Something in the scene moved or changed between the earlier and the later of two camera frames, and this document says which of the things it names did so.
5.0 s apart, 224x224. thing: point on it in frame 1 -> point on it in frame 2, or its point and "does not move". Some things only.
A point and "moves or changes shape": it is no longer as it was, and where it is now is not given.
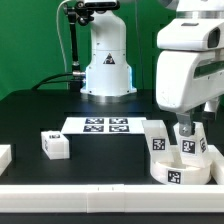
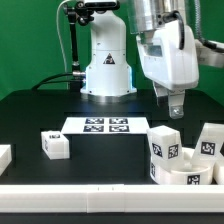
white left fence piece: [5, 156] does not move
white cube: [194, 148] -> [208, 149]
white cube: [158, 140] moves or changes shape
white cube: [55, 145] does not move
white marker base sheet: [104, 125] does not move
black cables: [36, 87] does not move
